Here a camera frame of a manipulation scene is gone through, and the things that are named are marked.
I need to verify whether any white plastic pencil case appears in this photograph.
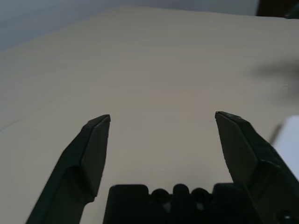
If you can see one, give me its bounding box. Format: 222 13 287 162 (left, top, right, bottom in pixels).
272 115 299 173

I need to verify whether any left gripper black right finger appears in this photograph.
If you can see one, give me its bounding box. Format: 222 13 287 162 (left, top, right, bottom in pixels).
214 111 299 224

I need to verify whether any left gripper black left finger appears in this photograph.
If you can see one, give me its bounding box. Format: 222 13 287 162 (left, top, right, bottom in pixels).
25 114 111 224

